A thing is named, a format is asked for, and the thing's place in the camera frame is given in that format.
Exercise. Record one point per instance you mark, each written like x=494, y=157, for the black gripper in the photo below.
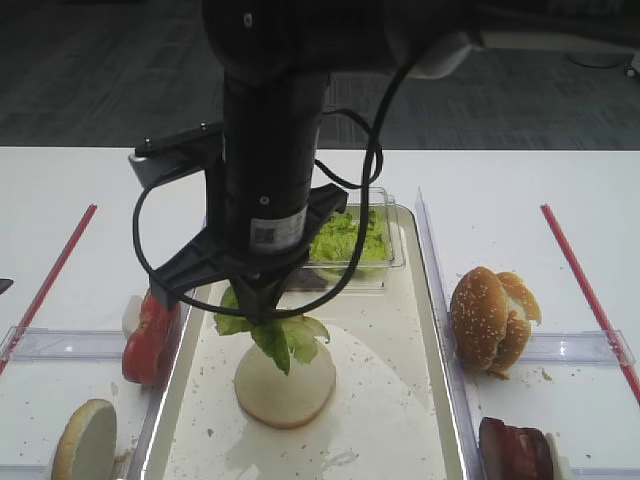
x=262, y=211

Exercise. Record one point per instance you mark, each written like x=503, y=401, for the green lettuce leaf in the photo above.
x=280, y=340

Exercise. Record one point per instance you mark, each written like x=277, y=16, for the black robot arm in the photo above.
x=259, y=41

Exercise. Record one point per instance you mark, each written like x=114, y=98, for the green lettuce pile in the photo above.
x=336, y=241

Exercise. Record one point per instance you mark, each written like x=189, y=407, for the red tomato slices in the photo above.
x=146, y=355

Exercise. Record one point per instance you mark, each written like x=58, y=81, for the white tomato pusher block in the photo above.
x=130, y=318

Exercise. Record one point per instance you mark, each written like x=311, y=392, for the brown meat patties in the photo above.
x=510, y=452

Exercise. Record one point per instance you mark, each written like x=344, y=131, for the purple cabbage shreds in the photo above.
x=306, y=280

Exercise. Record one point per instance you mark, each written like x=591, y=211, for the clear plastic salad box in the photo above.
x=368, y=275

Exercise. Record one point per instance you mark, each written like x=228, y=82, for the bottom bun slice on tray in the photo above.
x=284, y=401

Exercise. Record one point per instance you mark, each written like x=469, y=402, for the silver metal tray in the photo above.
x=388, y=418

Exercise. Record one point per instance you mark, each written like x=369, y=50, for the upper left clear track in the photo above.
x=51, y=345

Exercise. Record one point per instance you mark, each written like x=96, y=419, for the clear track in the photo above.
x=605, y=348
x=51, y=345

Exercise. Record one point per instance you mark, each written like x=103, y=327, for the upright bun slice left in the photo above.
x=86, y=448

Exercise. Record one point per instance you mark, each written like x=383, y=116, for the sesame burger buns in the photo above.
x=492, y=316

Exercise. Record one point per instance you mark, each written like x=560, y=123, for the right clear divider strip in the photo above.
x=469, y=459

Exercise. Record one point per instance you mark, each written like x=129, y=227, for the upper right clear track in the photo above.
x=605, y=348

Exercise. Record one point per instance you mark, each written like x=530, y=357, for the white patty pusher block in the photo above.
x=561, y=467

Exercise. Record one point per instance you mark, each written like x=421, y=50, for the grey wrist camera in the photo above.
x=178, y=155

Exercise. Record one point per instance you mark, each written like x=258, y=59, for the left red rail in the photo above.
x=47, y=287

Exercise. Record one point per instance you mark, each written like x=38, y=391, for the red rail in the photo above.
x=47, y=287
x=590, y=296

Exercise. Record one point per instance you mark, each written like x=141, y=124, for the right red rail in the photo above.
x=590, y=296

